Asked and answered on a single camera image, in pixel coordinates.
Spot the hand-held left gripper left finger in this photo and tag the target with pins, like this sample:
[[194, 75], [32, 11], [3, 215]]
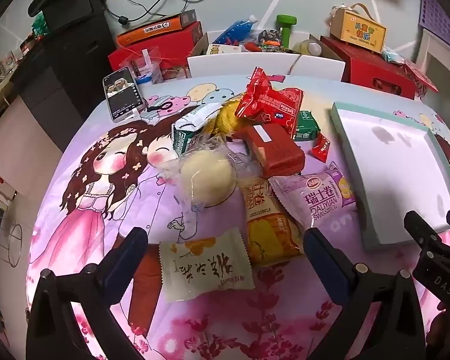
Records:
[[125, 258]]

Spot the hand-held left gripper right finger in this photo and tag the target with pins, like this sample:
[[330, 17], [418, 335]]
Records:
[[322, 258]]

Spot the yellow swiss roll packet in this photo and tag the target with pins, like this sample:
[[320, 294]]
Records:
[[270, 228]]

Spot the purple swiss roll packet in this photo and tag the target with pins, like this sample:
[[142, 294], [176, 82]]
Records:
[[315, 195]]

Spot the teal rimmed white box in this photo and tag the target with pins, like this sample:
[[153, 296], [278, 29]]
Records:
[[390, 165]]

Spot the cream snack packet brown script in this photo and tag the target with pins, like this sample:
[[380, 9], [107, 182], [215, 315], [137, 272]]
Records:
[[206, 266]]

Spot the small red candy packet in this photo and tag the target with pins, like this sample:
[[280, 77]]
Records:
[[320, 148]]

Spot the clear round pastry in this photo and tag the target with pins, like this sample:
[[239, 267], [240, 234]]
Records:
[[208, 176]]

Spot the dark red snack packet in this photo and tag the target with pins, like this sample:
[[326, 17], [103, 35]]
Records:
[[273, 150]]

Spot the green white snack packet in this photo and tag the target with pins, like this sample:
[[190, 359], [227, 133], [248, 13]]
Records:
[[193, 129]]

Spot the bright red puffed snack packet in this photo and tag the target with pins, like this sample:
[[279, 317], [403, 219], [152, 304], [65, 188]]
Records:
[[270, 101]]

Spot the yellow clear snack packet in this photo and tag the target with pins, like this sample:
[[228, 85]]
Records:
[[227, 118]]

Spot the red patterned box lid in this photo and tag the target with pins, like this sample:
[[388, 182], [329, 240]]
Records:
[[420, 77]]

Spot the white smartphone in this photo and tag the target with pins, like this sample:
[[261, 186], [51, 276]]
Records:
[[123, 95]]

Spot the red carry box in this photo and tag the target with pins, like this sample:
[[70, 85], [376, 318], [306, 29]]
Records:
[[371, 71]]

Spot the light blue tissue packet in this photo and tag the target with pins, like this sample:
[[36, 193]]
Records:
[[394, 55]]

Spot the white desk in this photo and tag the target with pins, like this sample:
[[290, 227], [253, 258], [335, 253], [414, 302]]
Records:
[[425, 48]]

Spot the clear plastic box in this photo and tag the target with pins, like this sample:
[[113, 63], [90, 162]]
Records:
[[150, 67]]

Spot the white cardboard box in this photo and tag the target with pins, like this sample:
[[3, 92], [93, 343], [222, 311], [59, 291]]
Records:
[[247, 65]]

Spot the purple perforated panel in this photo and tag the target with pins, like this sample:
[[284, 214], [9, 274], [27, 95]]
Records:
[[442, 15]]

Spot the clear round bottle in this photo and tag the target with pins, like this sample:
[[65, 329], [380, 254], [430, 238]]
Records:
[[309, 47]]

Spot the large red gift box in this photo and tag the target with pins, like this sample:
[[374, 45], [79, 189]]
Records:
[[180, 50]]

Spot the black cabinet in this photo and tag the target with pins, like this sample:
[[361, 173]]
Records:
[[78, 45]]

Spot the dark colourful toy bag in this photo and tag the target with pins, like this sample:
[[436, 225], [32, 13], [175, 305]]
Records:
[[270, 39]]

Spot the green dumbbell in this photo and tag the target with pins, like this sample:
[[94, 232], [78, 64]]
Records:
[[286, 32]]

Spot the small yellow white box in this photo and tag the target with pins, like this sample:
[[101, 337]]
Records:
[[223, 49]]

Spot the orange flat box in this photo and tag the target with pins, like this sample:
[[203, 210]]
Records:
[[153, 28]]

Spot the blue bead bottle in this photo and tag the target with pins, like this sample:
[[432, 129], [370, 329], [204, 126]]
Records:
[[234, 32]]

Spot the green plastic item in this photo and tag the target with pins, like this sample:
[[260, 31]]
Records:
[[38, 24]]

